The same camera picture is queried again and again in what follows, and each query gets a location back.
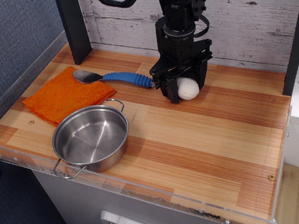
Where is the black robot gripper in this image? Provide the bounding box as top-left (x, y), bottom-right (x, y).
top-left (150, 19), bottom-right (212, 104)

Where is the white plush ball toy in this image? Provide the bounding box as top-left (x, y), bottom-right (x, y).
top-left (177, 77), bottom-right (200, 100)

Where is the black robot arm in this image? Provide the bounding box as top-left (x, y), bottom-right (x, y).
top-left (150, 0), bottom-right (212, 104)

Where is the stainless steel pot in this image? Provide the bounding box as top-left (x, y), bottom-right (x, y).
top-left (52, 98), bottom-right (129, 179)

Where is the orange folded cloth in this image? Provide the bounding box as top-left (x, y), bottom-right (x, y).
top-left (23, 66), bottom-right (115, 126)

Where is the grey cabinet with buttons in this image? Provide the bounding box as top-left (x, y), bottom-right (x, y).
top-left (34, 160), bottom-right (270, 224)

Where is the blue handled metal spoon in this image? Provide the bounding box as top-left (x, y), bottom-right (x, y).
top-left (72, 70), bottom-right (153, 88)

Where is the dark left vertical post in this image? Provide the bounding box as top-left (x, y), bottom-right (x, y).
top-left (55, 0), bottom-right (92, 65)

